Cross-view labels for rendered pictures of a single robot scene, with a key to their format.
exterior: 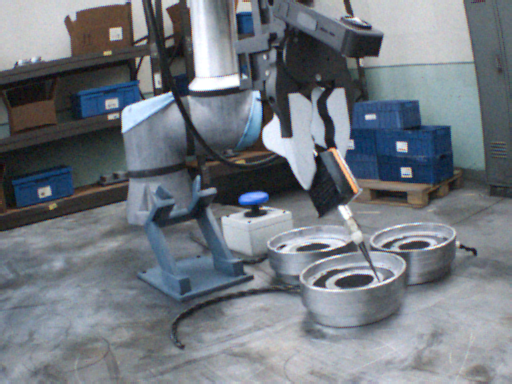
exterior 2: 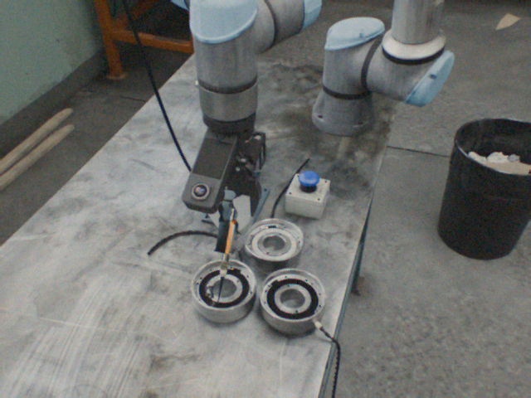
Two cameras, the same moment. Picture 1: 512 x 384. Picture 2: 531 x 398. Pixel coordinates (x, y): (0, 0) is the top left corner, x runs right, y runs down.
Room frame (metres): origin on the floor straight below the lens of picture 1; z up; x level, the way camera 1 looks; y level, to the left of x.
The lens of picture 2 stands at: (0.17, -0.55, 1.50)
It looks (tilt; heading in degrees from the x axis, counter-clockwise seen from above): 41 degrees down; 51
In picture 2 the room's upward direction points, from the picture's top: straight up
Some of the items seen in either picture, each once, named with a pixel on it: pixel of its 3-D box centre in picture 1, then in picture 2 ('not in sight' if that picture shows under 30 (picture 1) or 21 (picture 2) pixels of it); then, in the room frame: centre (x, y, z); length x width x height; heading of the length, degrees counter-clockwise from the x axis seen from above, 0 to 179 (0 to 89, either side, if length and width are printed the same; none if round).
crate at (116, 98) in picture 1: (104, 101); not in sight; (4.14, 1.09, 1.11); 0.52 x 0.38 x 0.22; 122
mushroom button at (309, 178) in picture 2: (255, 211); (308, 185); (0.75, 0.00, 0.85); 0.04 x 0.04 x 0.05
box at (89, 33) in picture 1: (97, 32); not in sight; (4.11, 1.09, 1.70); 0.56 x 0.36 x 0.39; 117
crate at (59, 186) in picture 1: (41, 186); not in sight; (3.80, 1.64, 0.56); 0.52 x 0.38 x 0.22; 119
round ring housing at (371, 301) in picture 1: (354, 288); (224, 291); (0.48, -0.08, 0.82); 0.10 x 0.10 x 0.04
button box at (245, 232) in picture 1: (255, 228); (308, 194); (0.75, 0.01, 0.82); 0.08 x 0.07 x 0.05; 32
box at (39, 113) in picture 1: (29, 107); not in sight; (3.78, 1.65, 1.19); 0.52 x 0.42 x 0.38; 122
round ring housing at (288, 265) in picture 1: (313, 254); (274, 246); (0.61, -0.06, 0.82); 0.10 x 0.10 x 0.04
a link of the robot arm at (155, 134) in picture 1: (155, 129); (354, 53); (1.03, 0.17, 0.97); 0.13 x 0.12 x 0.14; 101
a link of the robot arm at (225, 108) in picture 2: not in sight; (226, 94); (0.53, -0.05, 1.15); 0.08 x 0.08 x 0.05
